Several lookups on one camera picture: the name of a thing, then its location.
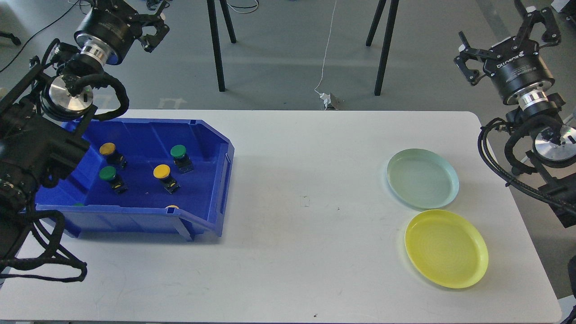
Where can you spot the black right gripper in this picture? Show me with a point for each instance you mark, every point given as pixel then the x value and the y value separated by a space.
pixel 519 69

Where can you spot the blue plastic bin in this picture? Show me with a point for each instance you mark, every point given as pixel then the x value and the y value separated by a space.
pixel 146 143

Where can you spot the white power plug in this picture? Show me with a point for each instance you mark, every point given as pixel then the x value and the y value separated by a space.
pixel 330 101

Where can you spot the black tripod left legs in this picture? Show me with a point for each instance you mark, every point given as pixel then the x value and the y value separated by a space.
pixel 215 37

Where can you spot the yellow plate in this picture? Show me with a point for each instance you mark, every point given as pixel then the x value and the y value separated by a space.
pixel 446 249

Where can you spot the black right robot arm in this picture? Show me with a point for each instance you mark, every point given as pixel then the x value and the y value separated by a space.
pixel 532 137

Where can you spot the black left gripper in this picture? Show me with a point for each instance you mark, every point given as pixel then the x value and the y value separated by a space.
pixel 107 21

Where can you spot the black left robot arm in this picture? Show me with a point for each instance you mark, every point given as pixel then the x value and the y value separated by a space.
pixel 43 120

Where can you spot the light green plate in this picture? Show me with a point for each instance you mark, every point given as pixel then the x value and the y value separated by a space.
pixel 422 179

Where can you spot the green push button back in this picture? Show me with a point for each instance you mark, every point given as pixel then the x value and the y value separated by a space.
pixel 181 159

